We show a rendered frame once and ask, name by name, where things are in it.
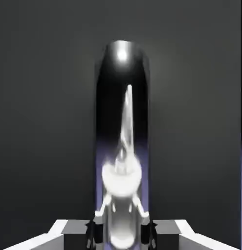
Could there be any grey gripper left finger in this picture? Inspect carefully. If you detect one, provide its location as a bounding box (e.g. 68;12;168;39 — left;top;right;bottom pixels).
3;219;96;250

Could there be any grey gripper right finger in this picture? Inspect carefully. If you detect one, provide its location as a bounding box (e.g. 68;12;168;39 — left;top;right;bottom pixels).
150;219;241;250

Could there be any dark grey cabinet door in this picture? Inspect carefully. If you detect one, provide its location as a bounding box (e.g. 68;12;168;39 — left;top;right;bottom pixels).
0;0;242;250

